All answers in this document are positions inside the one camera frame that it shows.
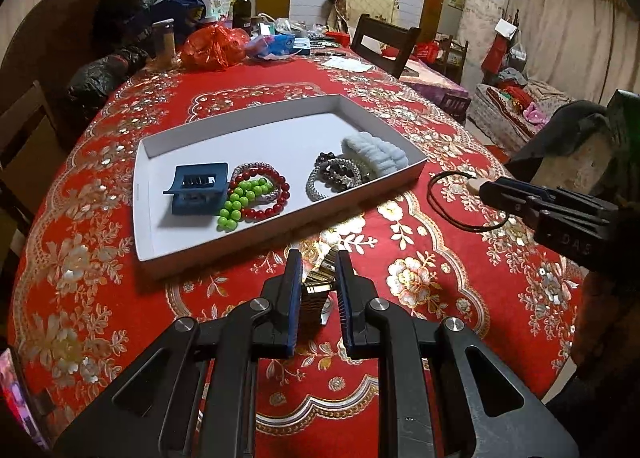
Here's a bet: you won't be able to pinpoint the red plastic bag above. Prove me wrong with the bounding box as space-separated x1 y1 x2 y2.
180 24 251 72

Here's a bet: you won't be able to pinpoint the white pearl bracelet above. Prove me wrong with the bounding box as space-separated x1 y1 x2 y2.
231 162 282 204

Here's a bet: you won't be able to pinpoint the gold watch band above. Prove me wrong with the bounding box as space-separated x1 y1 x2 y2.
300 251 336 326

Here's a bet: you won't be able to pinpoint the small black plastic bag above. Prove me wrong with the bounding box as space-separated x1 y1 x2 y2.
67 46 151 112

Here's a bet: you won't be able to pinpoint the blue white plastic package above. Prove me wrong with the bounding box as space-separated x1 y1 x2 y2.
247 34 298 60

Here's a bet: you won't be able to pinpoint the beige curtain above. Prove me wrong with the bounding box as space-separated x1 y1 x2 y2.
510 0 640 104

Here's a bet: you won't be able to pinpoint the purple tablecloth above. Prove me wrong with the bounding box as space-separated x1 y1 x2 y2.
400 61 473 119

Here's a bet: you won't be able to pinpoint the round brown wooden board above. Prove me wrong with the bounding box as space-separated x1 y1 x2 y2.
0 0 106 104

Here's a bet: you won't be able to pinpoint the blue hair claw clip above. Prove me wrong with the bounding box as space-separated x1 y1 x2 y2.
162 163 231 216

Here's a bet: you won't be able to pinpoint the brown wooden chair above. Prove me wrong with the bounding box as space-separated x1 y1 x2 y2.
0 81 66 249

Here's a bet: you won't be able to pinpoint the small dark wooden chair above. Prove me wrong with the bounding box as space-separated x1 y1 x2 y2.
435 36 470 84

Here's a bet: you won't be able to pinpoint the dark grey jacket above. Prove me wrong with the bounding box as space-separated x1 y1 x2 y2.
505 99 616 164

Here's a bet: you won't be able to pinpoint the glass jar tan contents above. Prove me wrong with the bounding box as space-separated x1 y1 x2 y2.
152 18 176 62

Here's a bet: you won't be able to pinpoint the blue plastic bag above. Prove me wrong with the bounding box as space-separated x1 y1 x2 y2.
125 0 208 39

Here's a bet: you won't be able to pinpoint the light blue scrunchie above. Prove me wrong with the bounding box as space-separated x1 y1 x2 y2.
341 133 411 178

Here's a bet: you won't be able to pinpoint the dark bead bracelet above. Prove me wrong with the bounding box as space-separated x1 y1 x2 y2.
316 151 361 189

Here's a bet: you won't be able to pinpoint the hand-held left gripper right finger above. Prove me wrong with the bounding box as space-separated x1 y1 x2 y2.
334 249 581 458

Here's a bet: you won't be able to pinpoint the red bead bracelet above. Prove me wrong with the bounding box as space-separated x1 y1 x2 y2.
229 164 291 221

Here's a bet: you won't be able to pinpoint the green bead bracelet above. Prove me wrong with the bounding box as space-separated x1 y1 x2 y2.
216 178 273 233

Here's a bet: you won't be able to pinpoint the white paper sheet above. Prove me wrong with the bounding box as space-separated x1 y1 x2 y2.
330 57 373 73

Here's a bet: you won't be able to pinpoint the black hair tie wooden bead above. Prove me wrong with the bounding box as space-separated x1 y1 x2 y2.
429 171 511 233

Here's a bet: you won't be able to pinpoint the red floral tablecloth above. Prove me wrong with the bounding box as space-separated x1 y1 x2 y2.
7 46 586 458

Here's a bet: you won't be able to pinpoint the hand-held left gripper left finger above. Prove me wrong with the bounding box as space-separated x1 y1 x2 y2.
52 248 304 458

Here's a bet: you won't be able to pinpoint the silver beaded bracelet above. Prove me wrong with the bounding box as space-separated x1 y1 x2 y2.
306 155 371 203

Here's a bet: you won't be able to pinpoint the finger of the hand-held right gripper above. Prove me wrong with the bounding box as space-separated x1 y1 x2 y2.
480 177 558 204
505 195 556 231

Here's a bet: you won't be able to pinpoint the white cardboard box tray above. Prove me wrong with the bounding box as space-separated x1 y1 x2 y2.
131 94 428 276

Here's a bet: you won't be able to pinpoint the person's right forearm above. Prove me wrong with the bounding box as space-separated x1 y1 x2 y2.
545 265 640 439

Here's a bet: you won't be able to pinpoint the cluttered sofa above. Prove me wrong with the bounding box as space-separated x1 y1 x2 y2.
472 81 591 144

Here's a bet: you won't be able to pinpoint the tan chair back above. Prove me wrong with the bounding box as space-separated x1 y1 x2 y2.
567 131 618 199

